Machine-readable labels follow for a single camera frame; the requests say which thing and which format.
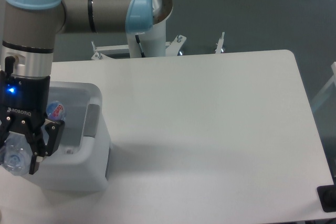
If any white frame at right edge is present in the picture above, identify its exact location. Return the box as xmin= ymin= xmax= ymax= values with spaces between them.
xmin=311 ymin=62 xmax=335 ymax=113

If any crushed clear plastic bottle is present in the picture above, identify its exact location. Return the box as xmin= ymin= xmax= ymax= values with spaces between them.
xmin=1 ymin=100 xmax=66 ymax=176

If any white trash can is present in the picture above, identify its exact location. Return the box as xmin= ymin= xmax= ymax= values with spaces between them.
xmin=21 ymin=81 xmax=112 ymax=191

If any black device at table edge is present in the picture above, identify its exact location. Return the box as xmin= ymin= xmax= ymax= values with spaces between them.
xmin=317 ymin=185 xmax=335 ymax=212

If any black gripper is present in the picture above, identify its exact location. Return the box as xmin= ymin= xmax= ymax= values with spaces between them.
xmin=0 ymin=71 xmax=65 ymax=175

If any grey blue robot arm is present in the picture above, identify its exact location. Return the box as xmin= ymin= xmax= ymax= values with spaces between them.
xmin=1 ymin=0 xmax=153 ymax=174

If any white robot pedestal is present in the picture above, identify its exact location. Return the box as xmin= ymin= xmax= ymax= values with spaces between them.
xmin=91 ymin=0 xmax=187 ymax=60

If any black cable on pedestal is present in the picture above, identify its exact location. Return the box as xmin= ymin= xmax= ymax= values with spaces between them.
xmin=135 ymin=33 xmax=146 ymax=58

